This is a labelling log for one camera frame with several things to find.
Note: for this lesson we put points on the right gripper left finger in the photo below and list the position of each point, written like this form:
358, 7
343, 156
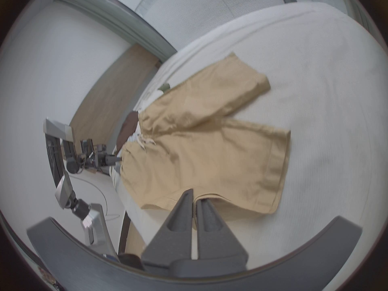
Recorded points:
165, 250

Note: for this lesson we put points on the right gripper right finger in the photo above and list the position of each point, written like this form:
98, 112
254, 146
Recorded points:
224, 250

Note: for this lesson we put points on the tan shorts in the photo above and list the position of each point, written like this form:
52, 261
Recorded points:
212, 150

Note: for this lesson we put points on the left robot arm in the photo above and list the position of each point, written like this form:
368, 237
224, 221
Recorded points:
57, 129

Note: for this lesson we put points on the dark brown garment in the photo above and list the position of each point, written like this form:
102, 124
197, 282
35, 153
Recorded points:
128, 129

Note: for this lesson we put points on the white garment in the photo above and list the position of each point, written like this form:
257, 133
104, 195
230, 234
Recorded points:
151, 97

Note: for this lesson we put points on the green garment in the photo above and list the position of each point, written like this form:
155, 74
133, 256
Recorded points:
165, 87

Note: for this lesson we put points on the grey curtain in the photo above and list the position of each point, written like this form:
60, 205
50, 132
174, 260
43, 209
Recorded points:
121, 26

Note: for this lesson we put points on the window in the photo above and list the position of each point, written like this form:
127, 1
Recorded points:
212, 1

